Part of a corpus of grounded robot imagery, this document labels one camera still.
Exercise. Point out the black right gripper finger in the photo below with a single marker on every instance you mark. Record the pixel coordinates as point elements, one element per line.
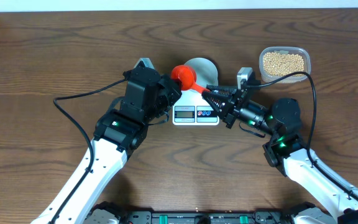
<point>221,89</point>
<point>218,102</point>

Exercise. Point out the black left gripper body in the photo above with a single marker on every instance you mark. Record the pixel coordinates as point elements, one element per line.
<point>163,98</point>

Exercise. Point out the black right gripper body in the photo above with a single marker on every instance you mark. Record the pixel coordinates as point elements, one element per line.
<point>238,101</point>

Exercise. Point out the red measuring scoop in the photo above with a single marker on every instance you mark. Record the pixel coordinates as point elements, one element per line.
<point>187,76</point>

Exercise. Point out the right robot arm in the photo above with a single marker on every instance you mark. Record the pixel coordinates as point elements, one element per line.
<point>286,150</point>

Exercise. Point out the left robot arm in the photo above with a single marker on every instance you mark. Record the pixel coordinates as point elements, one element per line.
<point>118,133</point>

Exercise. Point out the light blue bowl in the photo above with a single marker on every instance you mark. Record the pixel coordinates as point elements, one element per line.
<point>206,71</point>

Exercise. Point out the white digital kitchen scale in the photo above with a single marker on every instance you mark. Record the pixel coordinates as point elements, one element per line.
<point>192,110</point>

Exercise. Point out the clear plastic container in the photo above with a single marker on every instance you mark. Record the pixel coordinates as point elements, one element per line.
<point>283,50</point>

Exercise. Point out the soybeans in container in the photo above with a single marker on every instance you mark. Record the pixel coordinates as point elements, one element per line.
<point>277,64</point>

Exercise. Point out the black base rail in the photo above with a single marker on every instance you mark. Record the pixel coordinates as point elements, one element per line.
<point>109,213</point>

